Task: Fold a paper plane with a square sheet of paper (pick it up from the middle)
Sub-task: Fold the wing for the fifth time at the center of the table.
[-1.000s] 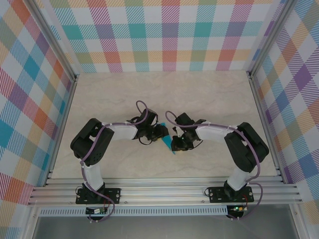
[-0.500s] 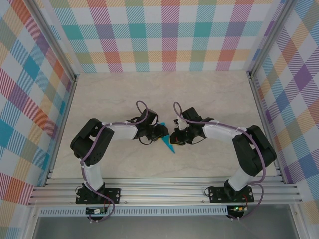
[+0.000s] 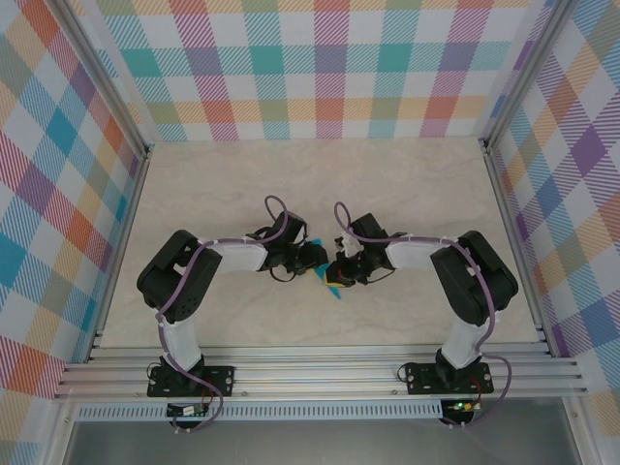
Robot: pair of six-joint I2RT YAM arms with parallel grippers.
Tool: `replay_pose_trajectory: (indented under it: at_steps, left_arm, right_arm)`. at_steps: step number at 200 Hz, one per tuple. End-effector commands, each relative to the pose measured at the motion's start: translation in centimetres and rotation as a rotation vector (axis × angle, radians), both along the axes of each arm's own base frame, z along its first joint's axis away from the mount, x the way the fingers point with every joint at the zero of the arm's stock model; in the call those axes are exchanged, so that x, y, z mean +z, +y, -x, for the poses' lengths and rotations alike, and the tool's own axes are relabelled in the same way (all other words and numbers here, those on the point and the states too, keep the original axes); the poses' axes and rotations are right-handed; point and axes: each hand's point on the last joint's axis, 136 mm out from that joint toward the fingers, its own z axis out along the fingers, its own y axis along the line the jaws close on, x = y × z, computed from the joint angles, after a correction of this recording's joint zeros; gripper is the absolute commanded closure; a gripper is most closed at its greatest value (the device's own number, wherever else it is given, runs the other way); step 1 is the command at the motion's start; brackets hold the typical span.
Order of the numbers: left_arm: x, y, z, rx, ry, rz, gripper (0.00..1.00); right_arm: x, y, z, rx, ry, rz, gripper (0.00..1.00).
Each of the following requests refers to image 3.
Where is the grey metal panel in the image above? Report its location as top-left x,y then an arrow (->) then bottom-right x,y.
60,419 -> 582,465

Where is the black right camera cable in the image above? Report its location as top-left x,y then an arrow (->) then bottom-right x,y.
360,267 -> 395,288

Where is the aluminium mounting rail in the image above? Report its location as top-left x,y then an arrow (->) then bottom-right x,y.
52,341 -> 590,401

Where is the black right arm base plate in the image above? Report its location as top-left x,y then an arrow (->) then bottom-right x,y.
404,360 -> 494,396

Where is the slotted grey cable duct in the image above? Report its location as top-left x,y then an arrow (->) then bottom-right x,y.
77,399 -> 445,421

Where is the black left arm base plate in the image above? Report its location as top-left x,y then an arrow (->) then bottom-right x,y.
146,365 -> 237,398

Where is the aluminium side rail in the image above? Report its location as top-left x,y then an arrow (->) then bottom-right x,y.
84,142 -> 154,364
479,138 -> 556,357

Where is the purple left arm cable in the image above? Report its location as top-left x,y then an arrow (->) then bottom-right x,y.
154,195 -> 311,435

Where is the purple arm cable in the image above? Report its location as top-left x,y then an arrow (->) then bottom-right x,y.
154,195 -> 311,435
334,201 -> 513,432

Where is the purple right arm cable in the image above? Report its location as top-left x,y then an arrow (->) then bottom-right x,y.
334,201 -> 513,432

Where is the aluminium corner post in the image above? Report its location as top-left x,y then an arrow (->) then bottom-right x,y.
50,0 -> 156,161
477,0 -> 577,156

